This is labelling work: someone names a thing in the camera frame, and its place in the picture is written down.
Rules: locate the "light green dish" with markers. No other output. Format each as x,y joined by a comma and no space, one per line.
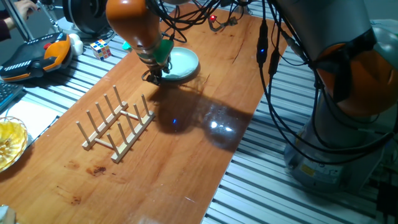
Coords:
183,62

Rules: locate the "glossy brown wooden board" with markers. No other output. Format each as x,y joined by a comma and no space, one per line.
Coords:
186,161

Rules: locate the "black round device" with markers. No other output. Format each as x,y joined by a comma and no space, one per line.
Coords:
88,14

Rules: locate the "wooden peg dish rack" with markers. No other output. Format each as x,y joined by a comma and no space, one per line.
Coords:
133,137

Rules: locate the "small white figure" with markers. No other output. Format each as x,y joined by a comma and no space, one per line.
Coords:
76,45

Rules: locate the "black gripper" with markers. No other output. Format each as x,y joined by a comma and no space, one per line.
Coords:
159,67

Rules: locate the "white paper sheet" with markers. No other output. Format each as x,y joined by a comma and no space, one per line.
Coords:
28,118

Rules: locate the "person forearm dark sleeve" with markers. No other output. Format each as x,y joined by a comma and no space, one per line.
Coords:
4,29

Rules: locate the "small white gold box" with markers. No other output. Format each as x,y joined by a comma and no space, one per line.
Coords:
6,215

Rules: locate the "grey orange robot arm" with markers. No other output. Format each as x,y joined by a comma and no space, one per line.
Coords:
133,25

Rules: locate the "rubik's cube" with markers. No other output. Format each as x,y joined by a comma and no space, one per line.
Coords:
101,49

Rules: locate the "grey metal stand leg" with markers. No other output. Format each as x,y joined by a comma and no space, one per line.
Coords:
19,20

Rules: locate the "small red light module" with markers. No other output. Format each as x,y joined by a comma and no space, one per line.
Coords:
213,17

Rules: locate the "small green object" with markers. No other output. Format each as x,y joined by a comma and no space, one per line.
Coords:
127,46

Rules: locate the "black keyboard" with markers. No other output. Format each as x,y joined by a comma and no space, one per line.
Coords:
7,93

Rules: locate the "person hand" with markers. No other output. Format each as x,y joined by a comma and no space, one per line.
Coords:
25,9

